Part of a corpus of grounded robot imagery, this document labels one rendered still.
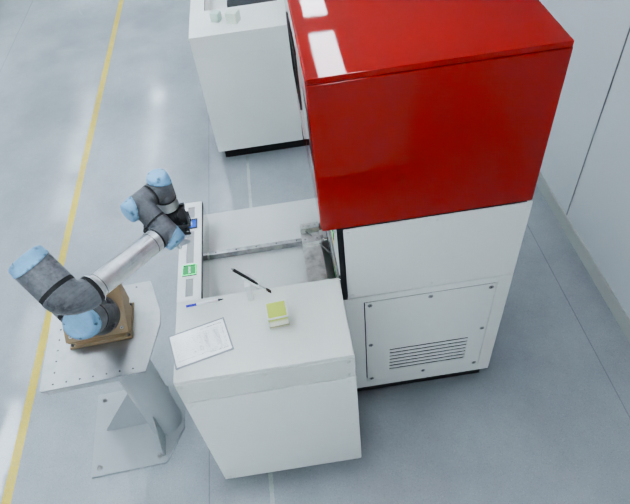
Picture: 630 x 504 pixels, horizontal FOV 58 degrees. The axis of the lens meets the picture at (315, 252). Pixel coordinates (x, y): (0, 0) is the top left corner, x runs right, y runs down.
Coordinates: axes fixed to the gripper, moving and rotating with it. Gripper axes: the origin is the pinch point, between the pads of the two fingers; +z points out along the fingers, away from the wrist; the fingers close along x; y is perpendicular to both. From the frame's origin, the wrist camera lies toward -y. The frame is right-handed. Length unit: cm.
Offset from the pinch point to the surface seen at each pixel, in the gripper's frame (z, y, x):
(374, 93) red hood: -64, 73, -15
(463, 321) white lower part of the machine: 57, 111, -15
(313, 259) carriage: 23, 50, 3
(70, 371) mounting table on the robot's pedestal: 29, -48, -29
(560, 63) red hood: -65, 125, -15
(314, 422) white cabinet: 60, 41, -50
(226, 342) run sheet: 13.8, 14.8, -37.0
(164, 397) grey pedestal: 81, -27, -16
